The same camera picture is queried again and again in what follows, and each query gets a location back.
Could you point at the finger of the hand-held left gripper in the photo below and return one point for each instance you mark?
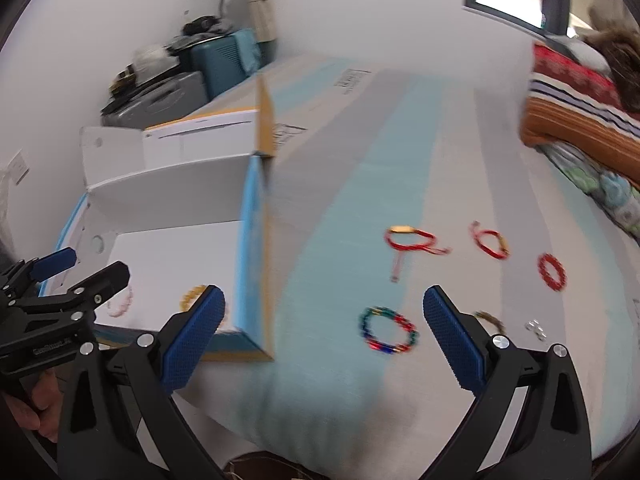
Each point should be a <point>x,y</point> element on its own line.
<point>55,262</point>
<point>107,280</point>

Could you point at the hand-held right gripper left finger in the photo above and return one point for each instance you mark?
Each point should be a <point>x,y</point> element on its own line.
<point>192,340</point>

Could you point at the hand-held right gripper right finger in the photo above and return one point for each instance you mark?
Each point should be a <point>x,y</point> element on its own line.
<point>452,345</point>

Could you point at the white and blue cardboard box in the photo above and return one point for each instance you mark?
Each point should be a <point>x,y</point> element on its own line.
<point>175,250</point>

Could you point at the person's left hand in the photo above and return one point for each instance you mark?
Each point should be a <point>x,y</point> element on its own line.
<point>42,405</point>

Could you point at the small silver rings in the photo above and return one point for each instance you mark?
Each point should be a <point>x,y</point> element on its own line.
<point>536,327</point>

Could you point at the grey suitcase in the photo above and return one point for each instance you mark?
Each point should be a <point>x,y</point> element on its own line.
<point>160,95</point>

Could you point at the striped mattress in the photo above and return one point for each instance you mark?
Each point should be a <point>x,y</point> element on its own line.
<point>350,160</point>

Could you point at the floral quilt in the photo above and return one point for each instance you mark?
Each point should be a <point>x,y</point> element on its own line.
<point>600,185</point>

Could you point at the white plastic bag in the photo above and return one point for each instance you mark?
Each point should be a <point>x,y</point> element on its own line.
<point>152,57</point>

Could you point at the teal suitcase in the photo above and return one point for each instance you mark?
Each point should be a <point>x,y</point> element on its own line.
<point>220,65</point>

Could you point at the striped orange red pillow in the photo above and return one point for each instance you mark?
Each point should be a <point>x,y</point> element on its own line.
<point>565,110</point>

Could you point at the black bag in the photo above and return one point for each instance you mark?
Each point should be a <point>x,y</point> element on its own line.
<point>202,27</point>

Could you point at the light blue cloth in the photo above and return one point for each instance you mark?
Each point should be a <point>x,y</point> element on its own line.
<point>246,47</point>

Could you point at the beige curtain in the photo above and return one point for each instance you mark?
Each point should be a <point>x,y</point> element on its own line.
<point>262,20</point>

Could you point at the grey pillow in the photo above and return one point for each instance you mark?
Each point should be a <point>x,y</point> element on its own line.
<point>585,52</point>

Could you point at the brown fur blanket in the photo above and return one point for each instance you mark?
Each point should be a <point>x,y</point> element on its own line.
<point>620,55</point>

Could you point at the white wall socket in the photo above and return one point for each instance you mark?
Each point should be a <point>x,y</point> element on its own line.
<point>17,165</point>

